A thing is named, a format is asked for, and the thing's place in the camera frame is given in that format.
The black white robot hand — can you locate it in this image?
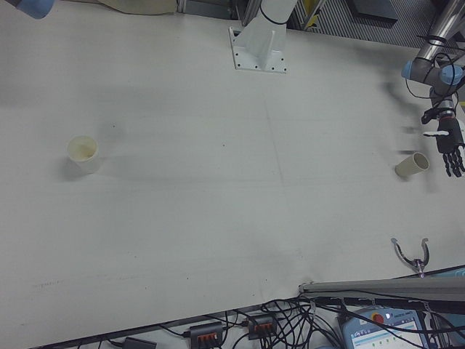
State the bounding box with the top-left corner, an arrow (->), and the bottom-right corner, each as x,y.
422,116 -> 465,178

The beige paper cup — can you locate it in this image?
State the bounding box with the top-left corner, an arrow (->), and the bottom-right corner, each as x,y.
395,152 -> 429,180

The white paper cup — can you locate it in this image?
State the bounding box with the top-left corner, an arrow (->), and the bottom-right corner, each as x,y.
65,135 -> 100,175

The metal spring clamp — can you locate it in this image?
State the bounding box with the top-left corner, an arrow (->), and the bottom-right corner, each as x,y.
390,237 -> 431,280

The teal plastic cover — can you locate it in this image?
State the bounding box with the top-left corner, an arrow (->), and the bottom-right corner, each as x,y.
423,267 -> 465,281

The black equipment box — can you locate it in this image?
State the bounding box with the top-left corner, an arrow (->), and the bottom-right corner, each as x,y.
354,0 -> 397,27

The robot teach pendant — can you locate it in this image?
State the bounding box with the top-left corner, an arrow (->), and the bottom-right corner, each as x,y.
336,307 -> 465,349

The black orange power hub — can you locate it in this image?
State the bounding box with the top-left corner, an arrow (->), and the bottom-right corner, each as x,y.
246,314 -> 278,340
188,321 -> 225,345

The black adapter box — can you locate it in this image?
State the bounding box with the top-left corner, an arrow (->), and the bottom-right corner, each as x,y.
123,337 -> 158,349

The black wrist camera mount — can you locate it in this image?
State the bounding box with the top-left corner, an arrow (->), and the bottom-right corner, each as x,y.
421,106 -> 442,125

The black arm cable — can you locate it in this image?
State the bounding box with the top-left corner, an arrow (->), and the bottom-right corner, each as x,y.
405,34 -> 465,101

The grey aluminium rail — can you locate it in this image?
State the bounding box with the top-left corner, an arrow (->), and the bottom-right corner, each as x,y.
298,276 -> 465,302

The yellow black striped bracket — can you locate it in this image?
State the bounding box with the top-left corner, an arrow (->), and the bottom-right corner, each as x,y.
304,0 -> 323,31

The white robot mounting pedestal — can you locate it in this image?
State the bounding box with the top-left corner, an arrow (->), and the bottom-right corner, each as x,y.
228,0 -> 297,75

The aluminium frame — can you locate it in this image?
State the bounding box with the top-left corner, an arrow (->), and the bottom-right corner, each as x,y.
177,0 -> 262,26

